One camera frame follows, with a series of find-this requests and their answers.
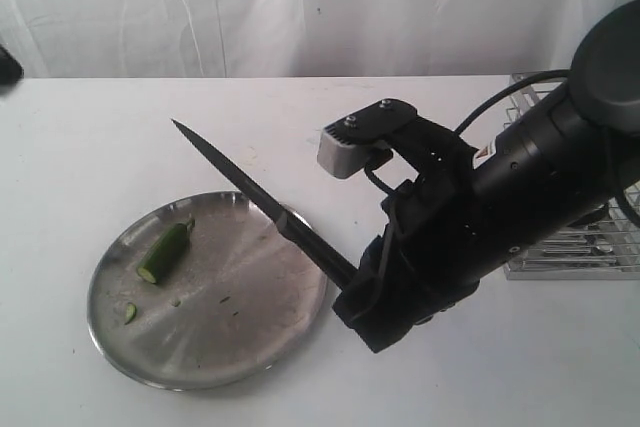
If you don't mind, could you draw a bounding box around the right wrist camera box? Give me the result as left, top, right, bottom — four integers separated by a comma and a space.
317, 99, 418, 180

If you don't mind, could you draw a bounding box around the white backdrop curtain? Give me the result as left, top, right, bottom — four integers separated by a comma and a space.
1, 0, 631, 78

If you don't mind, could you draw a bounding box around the round steel plate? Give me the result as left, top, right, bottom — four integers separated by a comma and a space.
87, 191, 328, 391

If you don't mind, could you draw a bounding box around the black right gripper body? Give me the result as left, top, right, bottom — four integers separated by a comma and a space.
364, 116, 507, 324

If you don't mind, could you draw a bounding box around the black kitchen knife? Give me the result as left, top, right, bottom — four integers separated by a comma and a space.
172, 119, 356, 290

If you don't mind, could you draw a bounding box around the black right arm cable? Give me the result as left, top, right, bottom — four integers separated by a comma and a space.
344, 69, 640, 328

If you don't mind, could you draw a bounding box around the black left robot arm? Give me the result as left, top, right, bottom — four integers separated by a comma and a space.
0, 45, 24, 88

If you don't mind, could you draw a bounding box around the green cucumber piece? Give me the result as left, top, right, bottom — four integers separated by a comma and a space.
136, 217, 196, 285

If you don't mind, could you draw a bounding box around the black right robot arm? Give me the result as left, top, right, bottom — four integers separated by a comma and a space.
334, 1, 639, 352

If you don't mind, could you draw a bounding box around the steel wire utensil rack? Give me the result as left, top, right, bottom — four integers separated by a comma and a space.
492, 78, 639, 280

